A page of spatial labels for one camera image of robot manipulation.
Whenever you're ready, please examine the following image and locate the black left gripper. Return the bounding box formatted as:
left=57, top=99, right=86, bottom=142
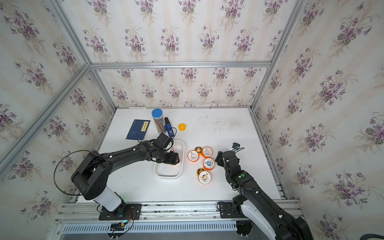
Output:
left=156, top=149, right=182, bottom=165

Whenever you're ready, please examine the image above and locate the white plastic storage box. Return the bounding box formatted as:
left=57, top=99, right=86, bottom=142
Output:
left=154, top=140, right=185, bottom=179

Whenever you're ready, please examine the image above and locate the orange sealing tape roll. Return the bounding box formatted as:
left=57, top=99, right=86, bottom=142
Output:
left=188, top=150, right=200, bottom=163
left=198, top=171, right=212, bottom=185
left=201, top=147, right=213, bottom=159

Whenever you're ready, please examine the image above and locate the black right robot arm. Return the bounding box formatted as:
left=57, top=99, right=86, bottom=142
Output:
left=215, top=151, right=314, bottom=240

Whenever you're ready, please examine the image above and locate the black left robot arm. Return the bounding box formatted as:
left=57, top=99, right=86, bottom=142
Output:
left=71, top=140, right=180, bottom=213

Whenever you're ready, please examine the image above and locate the blue-centred orange tape roll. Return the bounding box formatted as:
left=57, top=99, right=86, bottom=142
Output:
left=203, top=158, right=215, bottom=171

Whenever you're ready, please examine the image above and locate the yellow tape roll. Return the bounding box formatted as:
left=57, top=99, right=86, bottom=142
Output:
left=178, top=124, right=186, bottom=131

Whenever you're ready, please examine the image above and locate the blue stapler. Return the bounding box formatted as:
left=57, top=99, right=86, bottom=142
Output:
left=164, top=117, right=175, bottom=139

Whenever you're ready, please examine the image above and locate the dark blue book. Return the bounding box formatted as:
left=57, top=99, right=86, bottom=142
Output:
left=126, top=120, right=151, bottom=141

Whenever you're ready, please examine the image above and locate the blue-lidded pencil tube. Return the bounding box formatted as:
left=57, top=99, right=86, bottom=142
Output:
left=152, top=109, right=167, bottom=134

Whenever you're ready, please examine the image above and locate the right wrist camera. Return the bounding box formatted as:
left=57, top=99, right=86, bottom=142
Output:
left=232, top=143, right=241, bottom=151

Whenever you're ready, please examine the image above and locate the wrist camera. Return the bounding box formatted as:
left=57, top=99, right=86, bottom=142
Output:
left=232, top=143, right=241, bottom=151
left=154, top=133, right=174, bottom=150

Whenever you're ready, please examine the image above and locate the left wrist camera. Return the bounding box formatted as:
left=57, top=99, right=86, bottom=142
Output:
left=154, top=133, right=174, bottom=150

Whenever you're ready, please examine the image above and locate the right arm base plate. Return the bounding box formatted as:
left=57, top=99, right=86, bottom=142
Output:
left=216, top=201, right=246, bottom=219

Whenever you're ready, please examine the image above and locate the aluminium front rail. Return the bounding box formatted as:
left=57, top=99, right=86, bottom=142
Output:
left=53, top=199, right=304, bottom=224

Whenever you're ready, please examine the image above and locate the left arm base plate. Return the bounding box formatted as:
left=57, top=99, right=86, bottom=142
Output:
left=99, top=203, right=143, bottom=221

